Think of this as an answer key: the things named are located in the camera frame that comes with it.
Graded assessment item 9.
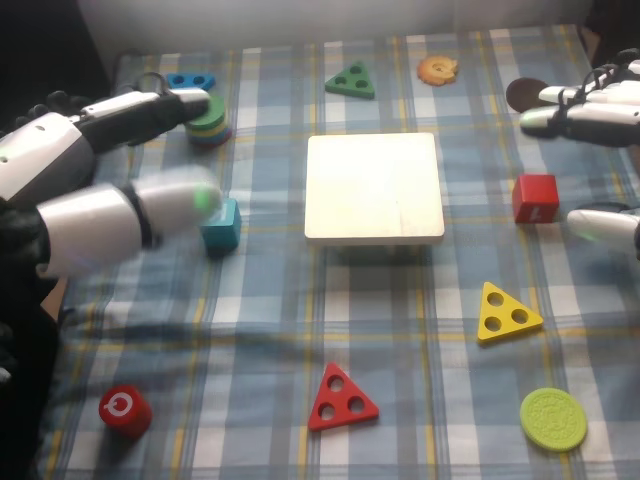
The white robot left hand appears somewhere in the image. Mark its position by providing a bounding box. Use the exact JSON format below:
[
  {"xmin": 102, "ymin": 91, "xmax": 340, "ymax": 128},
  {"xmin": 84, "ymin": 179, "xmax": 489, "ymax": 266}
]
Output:
[{"xmin": 0, "ymin": 73, "xmax": 224, "ymax": 281}]

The blue toy ring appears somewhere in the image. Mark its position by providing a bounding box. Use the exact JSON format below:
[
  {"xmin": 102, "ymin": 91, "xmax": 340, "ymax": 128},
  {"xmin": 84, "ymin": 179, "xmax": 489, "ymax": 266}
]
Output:
[{"xmin": 189, "ymin": 125, "xmax": 232, "ymax": 144}]

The green toy ring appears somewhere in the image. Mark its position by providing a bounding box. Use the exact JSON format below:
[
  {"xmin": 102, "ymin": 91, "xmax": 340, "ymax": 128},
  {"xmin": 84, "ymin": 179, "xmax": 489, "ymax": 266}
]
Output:
[{"xmin": 187, "ymin": 94, "xmax": 228, "ymax": 132}]

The blue plaid cloth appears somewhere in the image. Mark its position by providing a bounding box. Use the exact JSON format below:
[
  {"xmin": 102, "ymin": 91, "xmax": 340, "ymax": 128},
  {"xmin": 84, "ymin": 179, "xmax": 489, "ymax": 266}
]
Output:
[{"xmin": 37, "ymin": 22, "xmax": 640, "ymax": 480}]

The red letter cube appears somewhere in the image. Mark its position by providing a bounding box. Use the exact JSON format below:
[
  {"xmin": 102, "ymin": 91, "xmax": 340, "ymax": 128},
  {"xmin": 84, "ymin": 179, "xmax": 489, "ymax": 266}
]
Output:
[{"xmin": 511, "ymin": 173, "xmax": 560, "ymax": 225}]

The green round toy cookie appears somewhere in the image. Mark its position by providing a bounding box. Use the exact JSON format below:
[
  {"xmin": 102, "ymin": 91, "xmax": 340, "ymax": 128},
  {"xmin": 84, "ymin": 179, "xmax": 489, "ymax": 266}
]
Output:
[{"xmin": 518, "ymin": 386, "xmax": 588, "ymax": 454}]

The teal letter cube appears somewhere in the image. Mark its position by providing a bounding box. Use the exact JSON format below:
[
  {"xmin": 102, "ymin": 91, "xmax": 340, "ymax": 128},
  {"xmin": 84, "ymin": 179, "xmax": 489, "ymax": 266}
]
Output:
[{"xmin": 201, "ymin": 197, "xmax": 243, "ymax": 259}]

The red triangle block with holes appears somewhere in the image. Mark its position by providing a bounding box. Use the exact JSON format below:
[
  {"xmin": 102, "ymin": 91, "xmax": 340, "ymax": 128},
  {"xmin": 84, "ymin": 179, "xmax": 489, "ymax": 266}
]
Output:
[{"xmin": 306, "ymin": 361, "xmax": 381, "ymax": 433}]

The green triangle block with holes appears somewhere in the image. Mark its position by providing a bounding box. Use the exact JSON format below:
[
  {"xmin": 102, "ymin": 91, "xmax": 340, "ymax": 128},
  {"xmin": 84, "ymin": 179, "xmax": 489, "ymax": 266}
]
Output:
[{"xmin": 324, "ymin": 59, "xmax": 377, "ymax": 101}]

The red cylinder block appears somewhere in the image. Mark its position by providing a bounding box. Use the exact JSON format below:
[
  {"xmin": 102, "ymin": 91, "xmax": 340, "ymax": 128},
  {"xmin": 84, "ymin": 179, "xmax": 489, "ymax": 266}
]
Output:
[{"xmin": 97, "ymin": 384, "xmax": 153, "ymax": 441}]

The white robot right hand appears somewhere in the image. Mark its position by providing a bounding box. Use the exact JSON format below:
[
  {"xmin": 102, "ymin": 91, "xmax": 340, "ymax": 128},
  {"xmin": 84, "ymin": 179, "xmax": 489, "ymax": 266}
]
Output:
[{"xmin": 518, "ymin": 48, "xmax": 640, "ymax": 261}]

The yellow triangle block with holes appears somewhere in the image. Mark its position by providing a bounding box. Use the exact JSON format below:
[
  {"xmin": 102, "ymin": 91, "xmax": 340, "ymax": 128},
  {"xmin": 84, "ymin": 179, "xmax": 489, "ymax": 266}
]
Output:
[{"xmin": 476, "ymin": 280, "xmax": 545, "ymax": 346}]

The brown round toy cookie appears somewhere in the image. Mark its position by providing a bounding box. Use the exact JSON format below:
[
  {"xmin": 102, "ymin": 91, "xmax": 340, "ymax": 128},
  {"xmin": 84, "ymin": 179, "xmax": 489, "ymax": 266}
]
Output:
[{"xmin": 505, "ymin": 77, "xmax": 552, "ymax": 115}]

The small white table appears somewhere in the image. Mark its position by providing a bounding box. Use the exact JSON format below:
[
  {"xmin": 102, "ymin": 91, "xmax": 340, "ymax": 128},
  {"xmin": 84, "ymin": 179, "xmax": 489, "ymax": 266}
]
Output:
[{"xmin": 303, "ymin": 132, "xmax": 446, "ymax": 253}]

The yellow flower toy cookie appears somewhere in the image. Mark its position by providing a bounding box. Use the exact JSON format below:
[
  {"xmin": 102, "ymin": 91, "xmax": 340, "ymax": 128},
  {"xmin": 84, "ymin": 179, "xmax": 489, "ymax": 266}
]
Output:
[{"xmin": 416, "ymin": 54, "xmax": 460, "ymax": 88}]

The blue triangle block with holes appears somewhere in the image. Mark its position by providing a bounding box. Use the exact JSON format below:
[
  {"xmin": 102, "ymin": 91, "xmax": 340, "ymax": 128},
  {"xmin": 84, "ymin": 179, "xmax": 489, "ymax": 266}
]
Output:
[{"xmin": 165, "ymin": 72, "xmax": 217, "ymax": 94}]

